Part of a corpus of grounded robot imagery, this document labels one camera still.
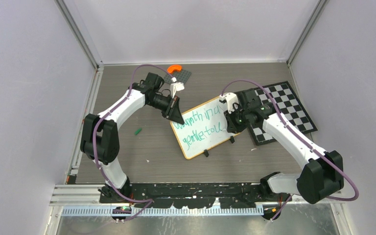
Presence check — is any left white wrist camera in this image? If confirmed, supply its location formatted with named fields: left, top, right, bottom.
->
left=170, top=77, right=185, bottom=98

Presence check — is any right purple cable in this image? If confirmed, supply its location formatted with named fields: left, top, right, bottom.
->
left=220, top=78, right=360, bottom=223

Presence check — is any grey building baseplate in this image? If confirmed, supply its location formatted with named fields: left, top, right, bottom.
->
left=164, top=69, right=192, bottom=84

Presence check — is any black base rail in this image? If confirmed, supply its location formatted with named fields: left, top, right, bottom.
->
left=99, top=182, right=292, bottom=210

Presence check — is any purple cable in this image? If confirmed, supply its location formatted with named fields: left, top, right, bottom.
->
left=220, top=78, right=360, bottom=223
left=93, top=64, right=177, bottom=222

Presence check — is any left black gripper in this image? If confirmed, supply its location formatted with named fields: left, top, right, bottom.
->
left=148, top=94, right=185, bottom=125

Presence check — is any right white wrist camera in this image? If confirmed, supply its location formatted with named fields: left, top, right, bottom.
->
left=219, top=93, right=240, bottom=114

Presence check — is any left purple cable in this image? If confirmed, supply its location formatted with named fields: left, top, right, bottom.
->
left=93, top=64, right=177, bottom=222

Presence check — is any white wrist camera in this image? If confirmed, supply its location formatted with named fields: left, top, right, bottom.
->
left=170, top=77, right=185, bottom=98
left=219, top=93, right=240, bottom=114

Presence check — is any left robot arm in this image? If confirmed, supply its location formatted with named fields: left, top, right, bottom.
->
left=80, top=72, right=185, bottom=203

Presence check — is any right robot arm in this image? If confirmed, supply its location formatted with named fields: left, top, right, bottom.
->
left=219, top=89, right=344, bottom=204

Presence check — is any black white checkerboard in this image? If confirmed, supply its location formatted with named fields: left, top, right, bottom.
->
left=247, top=81, right=317, bottom=146

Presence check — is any orange curved block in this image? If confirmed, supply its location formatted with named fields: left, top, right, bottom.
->
left=167, top=65, right=182, bottom=74

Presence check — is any yellow framed whiteboard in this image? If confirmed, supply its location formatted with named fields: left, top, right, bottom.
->
left=170, top=97, right=236, bottom=160

